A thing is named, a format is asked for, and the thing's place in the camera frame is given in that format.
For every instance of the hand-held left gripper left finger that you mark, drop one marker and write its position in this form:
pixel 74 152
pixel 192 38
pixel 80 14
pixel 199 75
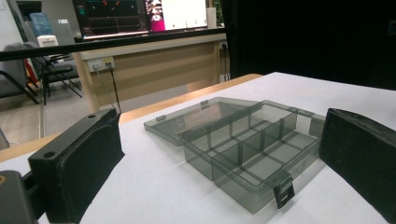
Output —
pixel 77 161

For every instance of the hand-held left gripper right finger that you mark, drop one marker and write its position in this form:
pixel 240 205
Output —
pixel 361 152

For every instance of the clear grey compartment storage box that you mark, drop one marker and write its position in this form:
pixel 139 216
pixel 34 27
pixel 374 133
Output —
pixel 246 149

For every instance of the black folding chair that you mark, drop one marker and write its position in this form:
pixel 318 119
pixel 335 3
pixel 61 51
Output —
pixel 53 70

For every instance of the white power strip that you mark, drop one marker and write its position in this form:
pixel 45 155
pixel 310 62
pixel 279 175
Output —
pixel 100 63

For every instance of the grey chair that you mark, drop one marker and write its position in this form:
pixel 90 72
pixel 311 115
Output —
pixel 12 74

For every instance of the wooden desk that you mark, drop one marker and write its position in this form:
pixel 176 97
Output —
pixel 155 68

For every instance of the black horizontal metal bar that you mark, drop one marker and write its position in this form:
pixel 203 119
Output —
pixel 109 42

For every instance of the black curtain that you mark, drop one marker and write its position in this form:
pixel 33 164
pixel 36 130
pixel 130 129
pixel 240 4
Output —
pixel 311 34

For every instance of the blue water bottle dispenser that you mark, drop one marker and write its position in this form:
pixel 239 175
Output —
pixel 43 28

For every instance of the computer monitor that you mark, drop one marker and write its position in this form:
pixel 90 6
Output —
pixel 143 15

